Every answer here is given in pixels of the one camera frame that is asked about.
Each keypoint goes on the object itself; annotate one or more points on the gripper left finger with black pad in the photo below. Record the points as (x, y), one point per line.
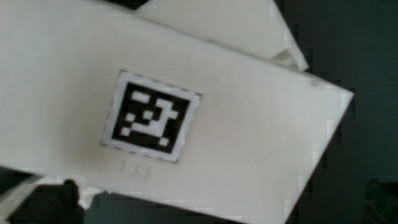
(49, 206)

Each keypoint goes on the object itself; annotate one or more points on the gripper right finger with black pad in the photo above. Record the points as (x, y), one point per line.
(381, 204)

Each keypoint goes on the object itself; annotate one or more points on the white cabinet top block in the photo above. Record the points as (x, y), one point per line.
(155, 115)

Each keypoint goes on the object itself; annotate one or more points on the white cabinet body box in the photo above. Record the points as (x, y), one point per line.
(239, 23)

